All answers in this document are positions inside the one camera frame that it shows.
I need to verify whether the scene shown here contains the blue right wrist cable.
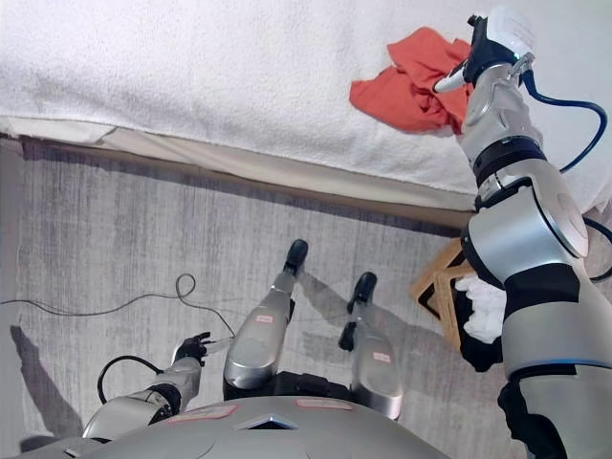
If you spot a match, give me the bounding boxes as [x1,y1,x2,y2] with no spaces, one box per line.
[518,55,612,284]

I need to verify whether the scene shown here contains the silver right robot leg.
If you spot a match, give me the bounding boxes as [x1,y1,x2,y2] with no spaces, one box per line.
[337,271,406,423]

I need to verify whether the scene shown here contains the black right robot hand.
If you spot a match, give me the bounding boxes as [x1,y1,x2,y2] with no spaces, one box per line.
[432,4,537,95]

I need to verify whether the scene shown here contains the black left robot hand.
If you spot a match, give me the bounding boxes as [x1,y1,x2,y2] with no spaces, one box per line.
[172,331,236,368]

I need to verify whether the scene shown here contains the grey striped rug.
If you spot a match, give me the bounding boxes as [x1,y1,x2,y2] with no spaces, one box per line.
[0,138,532,459]

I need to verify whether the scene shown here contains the orange cloth garment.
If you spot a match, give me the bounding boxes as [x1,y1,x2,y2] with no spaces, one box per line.
[348,26,475,136]

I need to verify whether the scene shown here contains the bed with white blanket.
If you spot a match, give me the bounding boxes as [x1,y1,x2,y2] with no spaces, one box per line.
[0,0,612,212]

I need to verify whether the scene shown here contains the silver robot torso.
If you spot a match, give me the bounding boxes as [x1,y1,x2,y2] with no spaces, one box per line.
[18,396,479,459]

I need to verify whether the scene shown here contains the wooden laundry basket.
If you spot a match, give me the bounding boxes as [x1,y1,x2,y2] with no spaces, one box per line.
[409,236,480,354]

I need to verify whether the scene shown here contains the thin grey floor cable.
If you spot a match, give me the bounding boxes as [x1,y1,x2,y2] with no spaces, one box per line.
[0,273,239,339]

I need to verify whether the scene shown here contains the white garment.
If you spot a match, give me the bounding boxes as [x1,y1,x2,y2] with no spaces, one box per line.
[452,274,509,346]

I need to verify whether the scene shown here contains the cream mattress sheet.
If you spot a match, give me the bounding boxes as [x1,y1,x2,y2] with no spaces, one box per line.
[0,117,475,212]

